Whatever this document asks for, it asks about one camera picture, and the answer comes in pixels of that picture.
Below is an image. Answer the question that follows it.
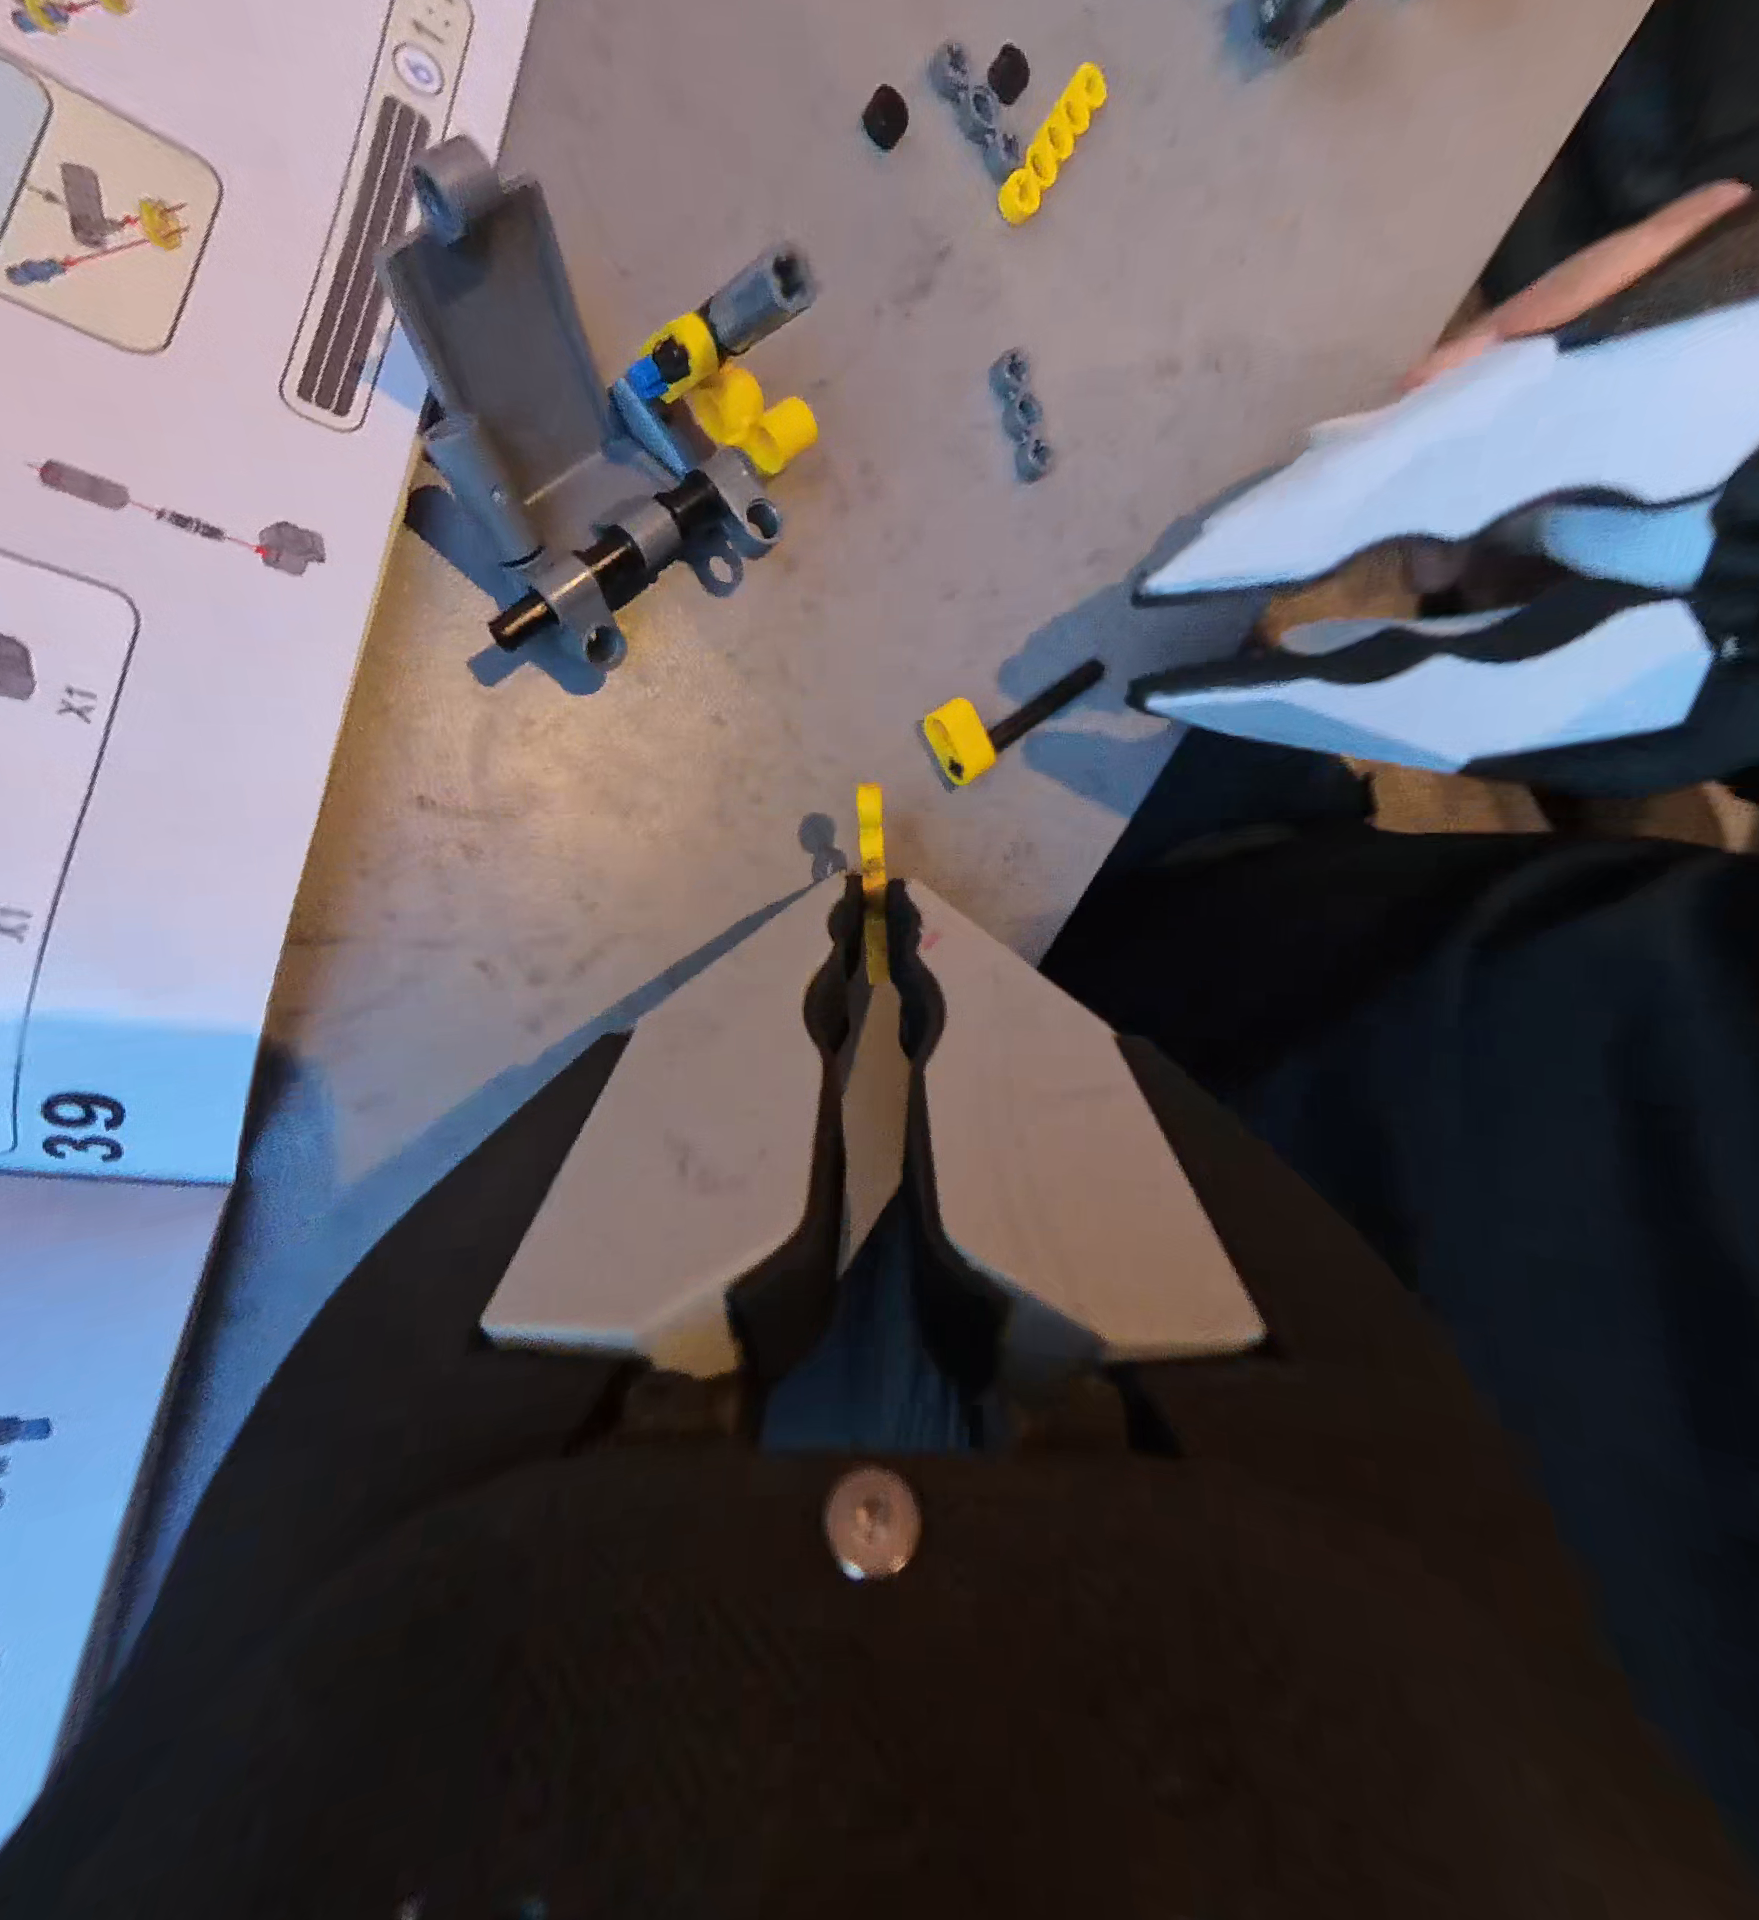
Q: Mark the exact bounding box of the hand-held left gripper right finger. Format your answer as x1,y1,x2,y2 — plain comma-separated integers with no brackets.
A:
880,878,1269,1368

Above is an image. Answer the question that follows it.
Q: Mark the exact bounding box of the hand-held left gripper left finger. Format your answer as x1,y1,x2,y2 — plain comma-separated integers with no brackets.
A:
477,874,864,1390

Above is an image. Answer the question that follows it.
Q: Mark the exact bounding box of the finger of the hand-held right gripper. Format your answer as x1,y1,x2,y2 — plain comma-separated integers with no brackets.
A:
1133,277,1759,606
1126,597,1721,777

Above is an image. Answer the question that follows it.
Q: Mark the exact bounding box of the yellow thin ridged beam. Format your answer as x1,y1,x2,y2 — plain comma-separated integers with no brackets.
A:
853,782,896,986

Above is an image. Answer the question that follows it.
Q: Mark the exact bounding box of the small yellow axle connector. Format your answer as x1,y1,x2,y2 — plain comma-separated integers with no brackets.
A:
921,698,1001,790

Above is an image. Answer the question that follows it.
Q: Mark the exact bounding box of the black axle rod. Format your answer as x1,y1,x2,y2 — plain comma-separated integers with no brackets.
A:
986,659,1109,753

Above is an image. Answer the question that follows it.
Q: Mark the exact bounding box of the person's right forearm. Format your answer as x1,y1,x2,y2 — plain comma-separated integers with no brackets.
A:
1479,0,1759,303

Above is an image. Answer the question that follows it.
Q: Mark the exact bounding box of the grey desk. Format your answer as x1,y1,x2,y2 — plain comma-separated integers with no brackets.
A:
60,0,1659,1774

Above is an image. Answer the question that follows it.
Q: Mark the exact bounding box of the person's right hand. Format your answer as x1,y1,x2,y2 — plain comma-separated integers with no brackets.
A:
1401,180,1755,395

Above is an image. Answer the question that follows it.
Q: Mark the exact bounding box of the grey three-hole connector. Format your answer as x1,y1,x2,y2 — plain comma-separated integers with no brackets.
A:
927,43,1024,170
987,349,1056,485

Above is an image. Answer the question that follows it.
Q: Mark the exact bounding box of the yellow five-hole flat beam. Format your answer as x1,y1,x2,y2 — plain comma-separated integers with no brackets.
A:
997,62,1109,229

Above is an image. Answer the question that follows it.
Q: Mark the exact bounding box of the building instruction booklet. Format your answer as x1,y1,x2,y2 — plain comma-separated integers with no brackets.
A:
0,0,538,1891

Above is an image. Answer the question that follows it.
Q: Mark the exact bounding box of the grey yellow brick subassembly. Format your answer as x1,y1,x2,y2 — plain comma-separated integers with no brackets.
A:
375,135,820,672

